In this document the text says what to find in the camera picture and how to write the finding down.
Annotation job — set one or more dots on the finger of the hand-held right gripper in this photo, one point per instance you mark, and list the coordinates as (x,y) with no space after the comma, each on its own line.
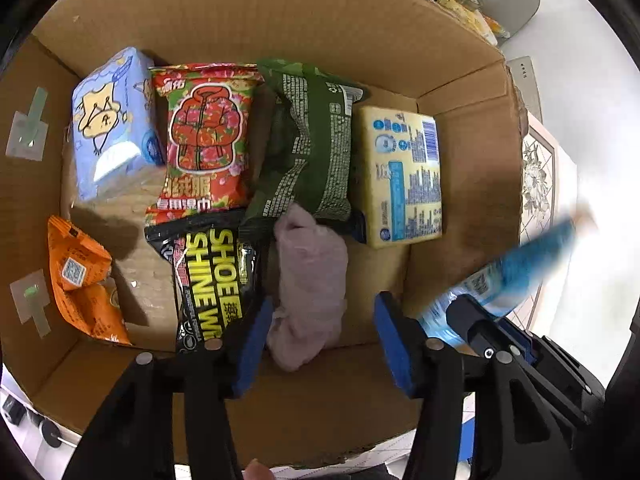
(475,325)

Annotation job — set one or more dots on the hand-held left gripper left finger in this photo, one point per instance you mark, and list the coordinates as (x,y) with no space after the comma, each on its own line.
(250,350)

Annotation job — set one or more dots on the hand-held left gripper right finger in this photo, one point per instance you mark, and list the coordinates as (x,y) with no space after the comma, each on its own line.
(397,345)

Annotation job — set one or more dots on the long blue packet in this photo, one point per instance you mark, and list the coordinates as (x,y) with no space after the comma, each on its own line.
(520,265)

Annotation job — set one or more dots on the black wipes packet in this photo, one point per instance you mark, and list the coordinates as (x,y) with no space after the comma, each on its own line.
(215,270)

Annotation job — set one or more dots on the pale pink cloth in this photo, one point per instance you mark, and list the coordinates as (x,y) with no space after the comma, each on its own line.
(310,280)

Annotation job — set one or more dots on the yellow packet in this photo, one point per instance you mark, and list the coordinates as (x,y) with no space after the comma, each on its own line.
(400,180)

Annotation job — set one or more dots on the orange snack packet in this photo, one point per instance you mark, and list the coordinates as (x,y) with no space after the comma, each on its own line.
(85,280)

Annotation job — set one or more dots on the green packet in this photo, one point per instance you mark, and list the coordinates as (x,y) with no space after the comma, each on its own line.
(305,150)

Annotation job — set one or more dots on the red patterned packet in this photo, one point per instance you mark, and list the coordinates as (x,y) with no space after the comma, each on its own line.
(205,140)

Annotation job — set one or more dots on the blue tissue pack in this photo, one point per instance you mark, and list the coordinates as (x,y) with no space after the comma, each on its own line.
(112,125)

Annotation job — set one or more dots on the cardboard box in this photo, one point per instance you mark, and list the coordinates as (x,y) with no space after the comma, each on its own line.
(300,15)

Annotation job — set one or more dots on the person's left hand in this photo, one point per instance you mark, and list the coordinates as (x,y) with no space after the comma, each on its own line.
(257,471)

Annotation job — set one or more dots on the yellow package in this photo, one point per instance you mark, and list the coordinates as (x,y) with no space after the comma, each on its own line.
(470,10)

